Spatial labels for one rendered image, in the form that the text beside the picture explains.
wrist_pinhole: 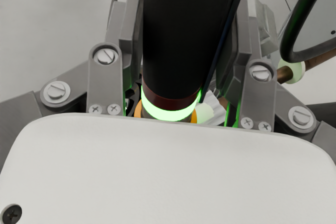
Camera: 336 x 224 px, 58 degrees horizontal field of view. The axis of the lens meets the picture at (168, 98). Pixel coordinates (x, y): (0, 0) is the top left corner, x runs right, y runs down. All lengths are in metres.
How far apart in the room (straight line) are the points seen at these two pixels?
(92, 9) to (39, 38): 0.43
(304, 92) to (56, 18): 1.94
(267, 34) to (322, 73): 0.12
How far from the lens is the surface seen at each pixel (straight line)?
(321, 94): 0.57
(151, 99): 0.16
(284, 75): 0.29
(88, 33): 2.16
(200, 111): 0.24
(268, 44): 0.63
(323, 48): 0.31
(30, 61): 2.09
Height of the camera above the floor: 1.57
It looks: 59 degrees down
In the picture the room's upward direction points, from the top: 9 degrees clockwise
